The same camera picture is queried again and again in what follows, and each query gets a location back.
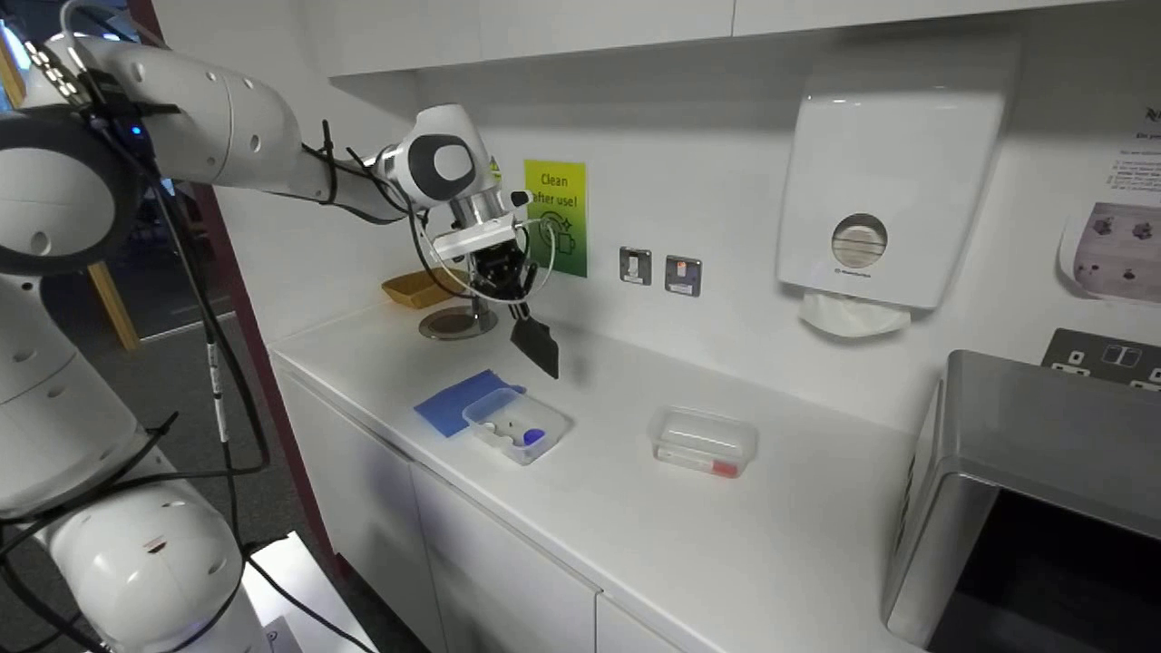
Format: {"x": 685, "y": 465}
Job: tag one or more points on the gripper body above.
{"x": 491, "y": 259}

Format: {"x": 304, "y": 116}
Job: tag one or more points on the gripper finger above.
{"x": 504, "y": 292}
{"x": 527, "y": 288}

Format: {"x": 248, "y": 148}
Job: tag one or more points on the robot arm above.
{"x": 227, "y": 118}

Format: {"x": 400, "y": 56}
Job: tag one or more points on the clear plastic container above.
{"x": 544, "y": 444}
{"x": 703, "y": 433}

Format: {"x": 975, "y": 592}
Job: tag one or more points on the round metal base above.
{"x": 453, "y": 324}

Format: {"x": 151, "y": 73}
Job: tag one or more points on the yellow tray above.
{"x": 413, "y": 288}

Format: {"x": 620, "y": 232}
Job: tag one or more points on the green and yellow sign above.
{"x": 567, "y": 195}

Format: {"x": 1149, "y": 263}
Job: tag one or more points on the blue cloth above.
{"x": 449, "y": 404}

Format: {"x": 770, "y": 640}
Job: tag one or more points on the small blue object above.
{"x": 533, "y": 436}

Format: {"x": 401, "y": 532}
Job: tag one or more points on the red-capped tube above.
{"x": 703, "y": 463}

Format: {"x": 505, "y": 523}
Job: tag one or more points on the white cabinet door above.
{"x": 354, "y": 490}
{"x": 499, "y": 571}

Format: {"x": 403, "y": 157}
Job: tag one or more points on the white paper towel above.
{"x": 853, "y": 317}

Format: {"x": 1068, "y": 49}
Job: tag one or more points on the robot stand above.
{"x": 304, "y": 589}

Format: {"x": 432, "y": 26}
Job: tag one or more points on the white paper towel dispenser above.
{"x": 889, "y": 181}

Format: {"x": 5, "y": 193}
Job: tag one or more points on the stainless steel microwave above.
{"x": 1016, "y": 435}

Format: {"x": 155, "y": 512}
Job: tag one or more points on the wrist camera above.
{"x": 472, "y": 241}

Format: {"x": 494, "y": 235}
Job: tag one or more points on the wall switch plate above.
{"x": 682, "y": 276}
{"x": 635, "y": 266}

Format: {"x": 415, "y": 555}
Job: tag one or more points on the white wall cabinet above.
{"x": 544, "y": 27}

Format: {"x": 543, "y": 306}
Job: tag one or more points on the metal wall socket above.
{"x": 1102, "y": 358}

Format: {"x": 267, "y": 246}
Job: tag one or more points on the picture sheet on wall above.
{"x": 1116, "y": 249}

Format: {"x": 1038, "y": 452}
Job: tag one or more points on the printed notice on wall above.
{"x": 1141, "y": 154}

